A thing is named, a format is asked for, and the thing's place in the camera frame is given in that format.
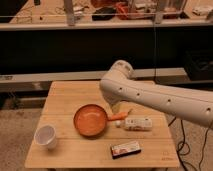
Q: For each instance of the white ceramic cup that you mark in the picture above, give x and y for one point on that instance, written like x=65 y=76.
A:
x=45 y=136

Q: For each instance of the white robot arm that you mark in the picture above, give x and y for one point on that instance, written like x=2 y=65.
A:
x=195 y=106

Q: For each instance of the orange ceramic bowl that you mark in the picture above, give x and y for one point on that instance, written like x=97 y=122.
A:
x=90 y=120

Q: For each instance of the orange toy carrot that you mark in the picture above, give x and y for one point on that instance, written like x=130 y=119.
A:
x=119 y=116

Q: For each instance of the white plastic bottle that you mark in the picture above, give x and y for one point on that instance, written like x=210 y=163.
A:
x=135 y=124

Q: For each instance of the small wooden table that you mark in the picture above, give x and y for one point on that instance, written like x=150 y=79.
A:
x=74 y=151

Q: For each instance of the dark rectangular snack box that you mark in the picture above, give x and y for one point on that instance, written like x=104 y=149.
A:
x=124 y=149

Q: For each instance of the black object on shelf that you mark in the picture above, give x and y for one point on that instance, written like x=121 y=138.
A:
x=102 y=14

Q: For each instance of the orange tool on shelf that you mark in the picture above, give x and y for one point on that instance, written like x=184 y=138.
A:
x=123 y=11

